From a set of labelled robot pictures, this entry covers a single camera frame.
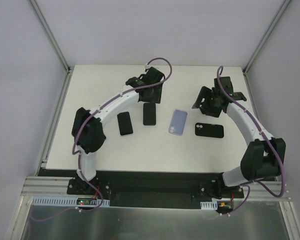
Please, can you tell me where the lilac phone case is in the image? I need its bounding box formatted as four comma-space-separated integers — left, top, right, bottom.
168, 109, 188, 136

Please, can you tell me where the black cased phone with ring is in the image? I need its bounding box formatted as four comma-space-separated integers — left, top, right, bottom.
143, 103, 157, 126

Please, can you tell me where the black phone case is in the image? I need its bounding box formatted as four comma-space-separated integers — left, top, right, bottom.
194, 122, 225, 139

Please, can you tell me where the lilac cased phone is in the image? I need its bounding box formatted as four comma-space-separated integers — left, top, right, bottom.
117, 111, 134, 136

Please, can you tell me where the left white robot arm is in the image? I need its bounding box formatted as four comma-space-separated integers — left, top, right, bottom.
71, 66, 165, 195

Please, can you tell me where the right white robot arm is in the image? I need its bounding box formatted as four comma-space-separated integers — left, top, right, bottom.
192, 76, 286, 198

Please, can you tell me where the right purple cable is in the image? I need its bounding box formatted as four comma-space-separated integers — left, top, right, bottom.
201, 65, 286, 221

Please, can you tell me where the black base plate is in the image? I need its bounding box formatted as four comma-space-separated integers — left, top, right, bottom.
37, 167, 278, 208

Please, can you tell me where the right white cable duct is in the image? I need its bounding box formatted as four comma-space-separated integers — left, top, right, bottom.
200, 200, 218, 211

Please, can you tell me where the white cable duct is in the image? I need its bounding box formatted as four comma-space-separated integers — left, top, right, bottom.
32, 196, 110, 208
200, 200, 218, 211

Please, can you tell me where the right aluminium frame post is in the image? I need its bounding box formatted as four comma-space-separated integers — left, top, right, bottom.
242, 0, 293, 76

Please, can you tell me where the aluminium frame post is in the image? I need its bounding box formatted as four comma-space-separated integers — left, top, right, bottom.
27, 0, 71, 73
242, 0, 293, 76

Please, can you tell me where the left aluminium frame post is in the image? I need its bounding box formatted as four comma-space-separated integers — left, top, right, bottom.
27, 0, 71, 73

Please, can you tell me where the left white cable duct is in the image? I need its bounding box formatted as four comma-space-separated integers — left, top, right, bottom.
32, 196, 110, 208

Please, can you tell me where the aluminium front rail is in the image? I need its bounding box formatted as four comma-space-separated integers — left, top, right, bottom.
21, 176, 293, 202

